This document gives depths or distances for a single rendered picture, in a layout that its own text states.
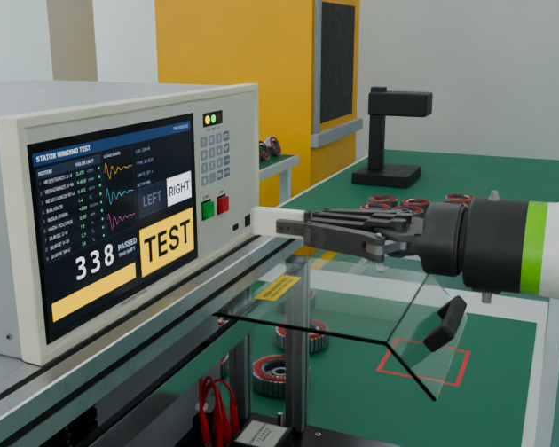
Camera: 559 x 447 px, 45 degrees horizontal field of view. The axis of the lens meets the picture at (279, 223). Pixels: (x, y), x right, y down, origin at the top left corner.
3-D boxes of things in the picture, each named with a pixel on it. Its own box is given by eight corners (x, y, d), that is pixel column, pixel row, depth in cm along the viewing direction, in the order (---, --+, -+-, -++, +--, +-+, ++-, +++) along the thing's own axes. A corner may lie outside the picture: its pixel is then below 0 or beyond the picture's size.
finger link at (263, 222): (310, 238, 75) (307, 239, 75) (253, 232, 78) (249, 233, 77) (310, 212, 75) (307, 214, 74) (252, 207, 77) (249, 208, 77)
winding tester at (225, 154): (260, 232, 94) (258, 83, 89) (42, 367, 56) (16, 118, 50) (40, 206, 109) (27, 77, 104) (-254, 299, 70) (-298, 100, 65)
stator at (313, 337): (264, 344, 143) (264, 328, 142) (297, 327, 151) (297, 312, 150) (306, 360, 136) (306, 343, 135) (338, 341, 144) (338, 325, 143)
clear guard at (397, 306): (468, 318, 93) (471, 278, 91) (436, 402, 71) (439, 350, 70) (253, 286, 105) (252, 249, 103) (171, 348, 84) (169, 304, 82)
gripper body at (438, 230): (456, 289, 66) (364, 278, 69) (468, 263, 73) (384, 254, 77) (460, 215, 64) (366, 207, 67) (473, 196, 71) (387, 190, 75)
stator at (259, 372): (245, 396, 122) (245, 378, 121) (256, 367, 133) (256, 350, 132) (306, 401, 121) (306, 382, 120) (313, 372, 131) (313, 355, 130)
